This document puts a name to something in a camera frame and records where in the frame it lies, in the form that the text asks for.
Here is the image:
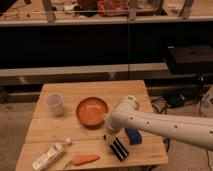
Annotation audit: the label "orange pepper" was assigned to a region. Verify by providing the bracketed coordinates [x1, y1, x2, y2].
[65, 155, 100, 168]

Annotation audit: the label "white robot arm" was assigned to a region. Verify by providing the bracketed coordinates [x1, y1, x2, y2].
[105, 95, 213, 151]

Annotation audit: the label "orange ceramic bowl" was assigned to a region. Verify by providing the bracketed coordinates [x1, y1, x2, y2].
[76, 97, 108, 127]

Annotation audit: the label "black white striped block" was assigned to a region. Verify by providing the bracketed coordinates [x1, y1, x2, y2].
[103, 135, 129, 161]

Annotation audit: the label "blue sponge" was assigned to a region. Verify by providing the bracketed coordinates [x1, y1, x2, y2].
[125, 128, 142, 145]

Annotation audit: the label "wooden table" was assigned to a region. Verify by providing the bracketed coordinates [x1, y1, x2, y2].
[15, 80, 168, 171]

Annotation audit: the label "white plastic bottle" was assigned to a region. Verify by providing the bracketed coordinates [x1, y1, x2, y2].
[32, 138, 72, 171]

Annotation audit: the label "translucent plastic cup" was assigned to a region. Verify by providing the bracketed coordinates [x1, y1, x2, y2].
[46, 93, 64, 116]

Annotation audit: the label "black box on shelf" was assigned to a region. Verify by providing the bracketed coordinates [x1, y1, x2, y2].
[165, 45, 213, 74]

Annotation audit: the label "wooden shelf rack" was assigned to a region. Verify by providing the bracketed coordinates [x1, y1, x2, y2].
[0, 0, 213, 85]

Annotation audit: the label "orange clutter on shelf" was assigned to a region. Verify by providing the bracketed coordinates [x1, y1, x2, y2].
[75, 0, 158, 17]

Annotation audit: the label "black cables on floor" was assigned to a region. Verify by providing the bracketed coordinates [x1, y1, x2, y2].
[150, 94, 213, 171]

